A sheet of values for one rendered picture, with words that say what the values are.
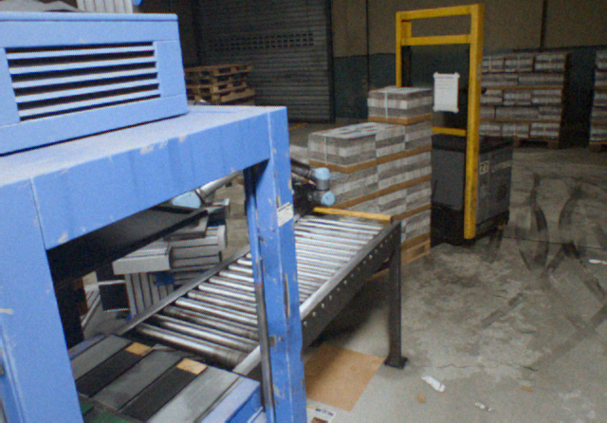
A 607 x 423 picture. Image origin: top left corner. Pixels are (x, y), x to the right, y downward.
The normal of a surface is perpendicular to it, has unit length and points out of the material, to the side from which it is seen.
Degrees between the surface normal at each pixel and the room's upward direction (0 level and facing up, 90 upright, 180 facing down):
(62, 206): 90
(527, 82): 89
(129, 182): 90
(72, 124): 90
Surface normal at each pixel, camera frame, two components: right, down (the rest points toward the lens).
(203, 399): -0.06, -0.96
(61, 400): 0.87, 0.09
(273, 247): -0.48, 0.28
